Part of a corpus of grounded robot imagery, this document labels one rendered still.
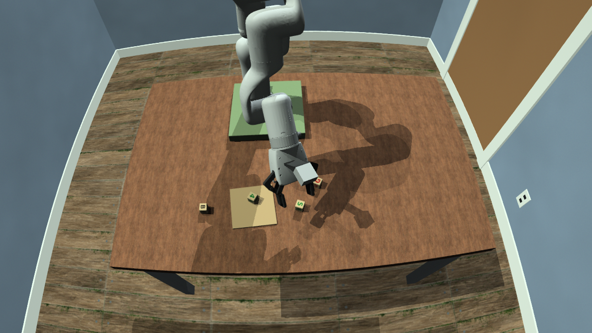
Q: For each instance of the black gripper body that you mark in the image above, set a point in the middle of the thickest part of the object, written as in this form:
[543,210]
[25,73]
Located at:
[284,174]

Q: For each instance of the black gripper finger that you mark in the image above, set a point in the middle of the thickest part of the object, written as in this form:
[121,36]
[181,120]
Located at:
[277,189]
[310,187]

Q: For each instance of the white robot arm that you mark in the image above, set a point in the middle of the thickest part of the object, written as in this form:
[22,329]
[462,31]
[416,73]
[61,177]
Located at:
[266,33]

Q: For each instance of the beige flat mat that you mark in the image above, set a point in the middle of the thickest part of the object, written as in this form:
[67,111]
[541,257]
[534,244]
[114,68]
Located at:
[246,214]

